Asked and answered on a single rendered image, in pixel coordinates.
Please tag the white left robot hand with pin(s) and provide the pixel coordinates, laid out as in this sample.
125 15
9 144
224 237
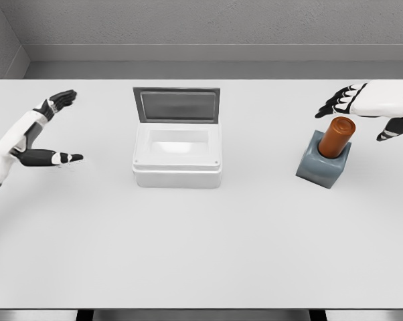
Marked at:
19 137

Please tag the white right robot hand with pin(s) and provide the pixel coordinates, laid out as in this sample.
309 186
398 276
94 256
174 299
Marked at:
379 98

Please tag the grey-blue square holder block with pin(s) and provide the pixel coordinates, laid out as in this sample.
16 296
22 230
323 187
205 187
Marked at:
318 170

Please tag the white rectangular box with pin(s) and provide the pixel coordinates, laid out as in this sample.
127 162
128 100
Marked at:
176 167

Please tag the grey hinged box lid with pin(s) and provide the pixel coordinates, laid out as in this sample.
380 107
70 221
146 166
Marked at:
178 104

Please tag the brown cylinder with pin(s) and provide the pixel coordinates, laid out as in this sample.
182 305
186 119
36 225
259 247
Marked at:
335 138

